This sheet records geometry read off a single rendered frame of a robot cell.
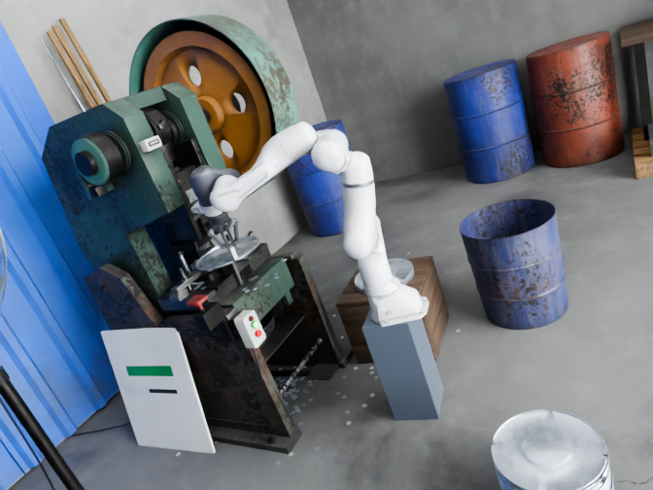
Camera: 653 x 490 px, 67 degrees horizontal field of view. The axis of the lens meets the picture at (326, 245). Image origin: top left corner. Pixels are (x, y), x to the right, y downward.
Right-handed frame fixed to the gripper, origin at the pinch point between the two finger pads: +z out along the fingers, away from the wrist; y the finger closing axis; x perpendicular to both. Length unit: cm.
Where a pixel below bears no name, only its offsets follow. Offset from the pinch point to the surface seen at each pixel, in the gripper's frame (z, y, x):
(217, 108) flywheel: -36, 19, 56
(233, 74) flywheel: -49, 31, 51
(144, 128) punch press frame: -50, -12, 23
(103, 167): -46, -29, 13
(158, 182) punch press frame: -33.0, -14.8, 13.8
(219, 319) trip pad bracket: 11.0, -15.1, -20.8
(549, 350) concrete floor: 64, 102, -65
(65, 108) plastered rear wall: -29, -54, 159
